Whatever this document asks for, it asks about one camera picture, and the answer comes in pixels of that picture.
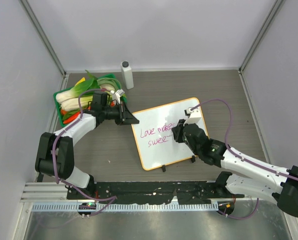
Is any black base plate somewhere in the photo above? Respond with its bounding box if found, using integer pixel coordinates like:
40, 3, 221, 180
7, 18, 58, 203
66, 181, 244, 205

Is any green onion bundle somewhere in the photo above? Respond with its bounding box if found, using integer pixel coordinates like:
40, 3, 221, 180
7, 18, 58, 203
97, 77, 121, 91

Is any bok choy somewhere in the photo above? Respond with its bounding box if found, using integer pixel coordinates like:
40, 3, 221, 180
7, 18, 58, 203
55, 77, 99, 112

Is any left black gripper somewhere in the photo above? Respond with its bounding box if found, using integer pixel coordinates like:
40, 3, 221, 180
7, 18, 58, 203
102, 102, 139, 126

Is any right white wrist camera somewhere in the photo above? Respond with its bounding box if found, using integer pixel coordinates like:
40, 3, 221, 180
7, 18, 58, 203
184, 107, 203, 125

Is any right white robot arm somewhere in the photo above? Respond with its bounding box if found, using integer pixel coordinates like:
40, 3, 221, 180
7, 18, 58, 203
172, 119, 298, 218

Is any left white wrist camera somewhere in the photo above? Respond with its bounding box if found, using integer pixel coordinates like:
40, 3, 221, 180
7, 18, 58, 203
109, 89, 125, 105

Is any white bottle grey cap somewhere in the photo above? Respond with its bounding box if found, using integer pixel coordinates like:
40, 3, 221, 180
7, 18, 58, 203
120, 61, 134, 90

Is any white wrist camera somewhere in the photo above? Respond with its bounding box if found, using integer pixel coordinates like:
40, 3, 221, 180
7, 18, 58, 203
184, 107, 203, 125
109, 89, 125, 105

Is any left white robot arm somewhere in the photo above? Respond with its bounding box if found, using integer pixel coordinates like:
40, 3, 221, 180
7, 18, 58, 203
35, 88, 139, 200

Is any orange framed whiteboard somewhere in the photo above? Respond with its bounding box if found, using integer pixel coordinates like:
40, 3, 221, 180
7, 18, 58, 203
132, 97, 200, 171

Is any green plastic tray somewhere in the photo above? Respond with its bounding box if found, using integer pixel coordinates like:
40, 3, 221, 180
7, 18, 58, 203
53, 72, 122, 127

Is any orange carrot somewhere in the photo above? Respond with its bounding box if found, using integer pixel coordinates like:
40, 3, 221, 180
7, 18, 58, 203
60, 109, 80, 125

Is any white slotted cable duct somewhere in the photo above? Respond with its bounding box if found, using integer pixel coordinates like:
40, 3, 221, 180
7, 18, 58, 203
31, 201, 218, 213

